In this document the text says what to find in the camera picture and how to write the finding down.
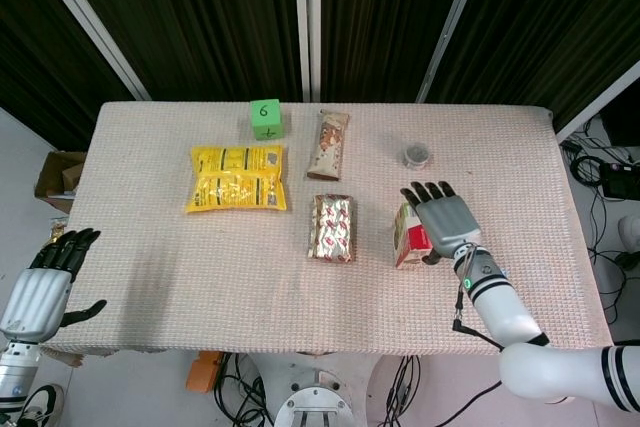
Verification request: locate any pink woven tablecloth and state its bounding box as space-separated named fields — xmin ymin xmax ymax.
xmin=39 ymin=100 xmax=611 ymax=358

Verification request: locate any silver red foil packet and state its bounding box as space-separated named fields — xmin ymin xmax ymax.
xmin=306 ymin=193 xmax=359 ymax=264

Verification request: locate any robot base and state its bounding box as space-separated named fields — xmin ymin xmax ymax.
xmin=249 ymin=352 xmax=386 ymax=427

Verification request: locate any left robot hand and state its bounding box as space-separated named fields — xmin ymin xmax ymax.
xmin=0 ymin=227 xmax=108 ymax=344

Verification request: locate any green foam cube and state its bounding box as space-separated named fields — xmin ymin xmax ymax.
xmin=249 ymin=98 xmax=283 ymax=141

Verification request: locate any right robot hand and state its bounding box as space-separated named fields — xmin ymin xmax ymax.
xmin=400 ymin=180 xmax=483 ymax=266

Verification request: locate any dark curtain panel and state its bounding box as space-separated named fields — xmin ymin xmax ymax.
xmin=319 ymin=0 xmax=474 ymax=104
xmin=52 ymin=0 xmax=304 ymax=103
xmin=427 ymin=0 xmax=640 ymax=131
xmin=0 ymin=0 xmax=139 ymax=153

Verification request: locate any black power adapter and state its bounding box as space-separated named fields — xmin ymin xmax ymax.
xmin=599 ymin=162 xmax=640 ymax=199

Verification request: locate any cardboard box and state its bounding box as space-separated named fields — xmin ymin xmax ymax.
xmin=33 ymin=150 xmax=87 ymax=214

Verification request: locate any gold snack packet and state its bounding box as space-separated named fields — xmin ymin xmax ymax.
xmin=47 ymin=219 xmax=68 ymax=247

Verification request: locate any red white snack box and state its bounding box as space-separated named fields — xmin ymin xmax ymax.
xmin=392 ymin=201 xmax=435 ymax=269

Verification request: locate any brown white snack bar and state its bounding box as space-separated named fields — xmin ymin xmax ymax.
xmin=306 ymin=109 xmax=351 ymax=182

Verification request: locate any black white sneaker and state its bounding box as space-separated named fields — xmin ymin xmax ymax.
xmin=19 ymin=383 xmax=65 ymax=427

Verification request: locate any orange device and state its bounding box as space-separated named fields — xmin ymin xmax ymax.
xmin=185 ymin=350 xmax=223 ymax=394

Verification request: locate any white round object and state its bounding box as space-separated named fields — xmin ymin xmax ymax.
xmin=617 ymin=215 xmax=640 ymax=252

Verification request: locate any yellow snack bag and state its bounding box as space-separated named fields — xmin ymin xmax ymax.
xmin=185 ymin=144 xmax=289 ymax=215

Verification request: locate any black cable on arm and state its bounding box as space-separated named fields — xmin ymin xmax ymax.
xmin=450 ymin=244 xmax=506 ymax=351

